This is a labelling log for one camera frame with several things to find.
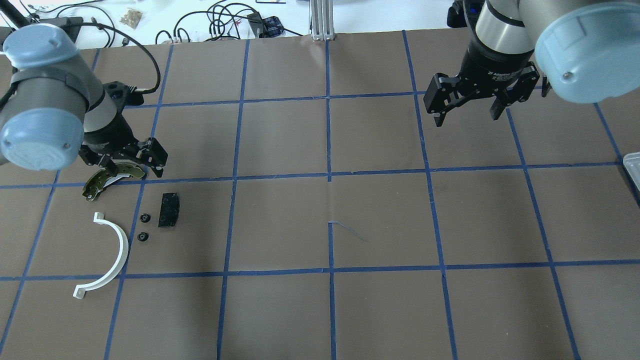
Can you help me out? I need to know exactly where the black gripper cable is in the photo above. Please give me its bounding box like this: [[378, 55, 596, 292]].
[[75, 23, 162, 96]]

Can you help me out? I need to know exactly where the white curved plastic bracket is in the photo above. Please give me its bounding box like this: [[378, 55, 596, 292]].
[[72, 212, 130, 300]]

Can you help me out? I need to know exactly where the black brake pad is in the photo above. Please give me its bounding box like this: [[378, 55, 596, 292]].
[[158, 192, 180, 228]]

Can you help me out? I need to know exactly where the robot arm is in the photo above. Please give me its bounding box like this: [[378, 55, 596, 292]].
[[423, 0, 640, 127], [0, 23, 169, 177]]

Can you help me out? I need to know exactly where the aluminium frame post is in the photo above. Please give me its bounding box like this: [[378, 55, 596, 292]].
[[308, 0, 336, 41]]

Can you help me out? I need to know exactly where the green curved brake shoe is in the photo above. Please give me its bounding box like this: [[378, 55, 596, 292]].
[[82, 162, 146, 202]]

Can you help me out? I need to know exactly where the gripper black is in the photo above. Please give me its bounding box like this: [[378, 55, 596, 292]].
[[78, 117, 169, 178], [423, 45, 540, 128]]

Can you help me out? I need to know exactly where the black box on table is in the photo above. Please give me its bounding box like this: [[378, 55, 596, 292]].
[[46, 16, 84, 43]]

